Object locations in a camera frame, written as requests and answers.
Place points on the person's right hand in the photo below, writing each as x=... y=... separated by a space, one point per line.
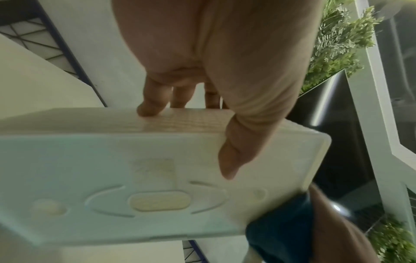
x=338 y=236

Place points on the person's left hand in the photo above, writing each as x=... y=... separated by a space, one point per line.
x=227 y=51

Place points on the blue cleaning cloth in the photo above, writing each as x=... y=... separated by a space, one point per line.
x=279 y=231

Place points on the white tissue box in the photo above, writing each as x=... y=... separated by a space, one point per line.
x=97 y=159

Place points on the green leafy plant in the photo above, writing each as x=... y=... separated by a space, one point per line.
x=341 y=41
x=393 y=241

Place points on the white window frame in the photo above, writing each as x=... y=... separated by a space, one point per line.
x=377 y=102

